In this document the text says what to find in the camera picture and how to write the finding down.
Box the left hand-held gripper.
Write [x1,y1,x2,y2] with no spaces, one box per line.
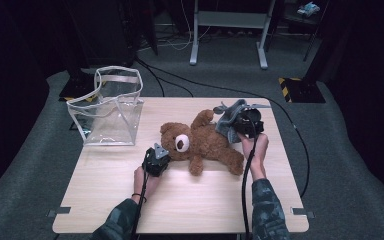
[141,142,172,178]

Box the brown teddy bear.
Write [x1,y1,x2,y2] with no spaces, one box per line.
[159,109,245,177]

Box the white metal desk frame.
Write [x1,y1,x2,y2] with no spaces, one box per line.
[189,0,277,70]

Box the blue white packet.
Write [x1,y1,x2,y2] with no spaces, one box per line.
[296,1,321,18]

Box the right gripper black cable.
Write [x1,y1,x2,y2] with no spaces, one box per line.
[241,114,258,240]

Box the grey table bracket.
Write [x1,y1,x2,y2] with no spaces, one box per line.
[46,206,72,218]
[290,207,315,219]

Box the short black floor cable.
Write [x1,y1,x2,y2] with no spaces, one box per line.
[136,59,195,98]

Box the person's right hand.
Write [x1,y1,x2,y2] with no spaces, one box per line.
[238,132,270,182]

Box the grey cloth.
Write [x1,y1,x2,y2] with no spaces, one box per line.
[213,99,259,144]

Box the white floor cable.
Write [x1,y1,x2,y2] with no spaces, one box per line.
[139,0,212,52]

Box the clear plastic bag white trim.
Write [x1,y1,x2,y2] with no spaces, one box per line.
[66,65,145,147]

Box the black cabinet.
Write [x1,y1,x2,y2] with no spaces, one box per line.
[64,0,138,68]

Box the black stand base striped edge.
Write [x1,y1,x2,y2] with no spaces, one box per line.
[278,77,327,104]
[58,71,102,103]

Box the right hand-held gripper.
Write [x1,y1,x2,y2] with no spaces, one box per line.
[233,103,272,136]

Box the person's left hand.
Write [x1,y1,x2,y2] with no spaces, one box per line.
[133,165,163,205]

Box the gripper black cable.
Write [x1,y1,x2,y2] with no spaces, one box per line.
[130,159,152,240]
[241,114,258,240]

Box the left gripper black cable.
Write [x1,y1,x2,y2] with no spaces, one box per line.
[130,159,152,240]

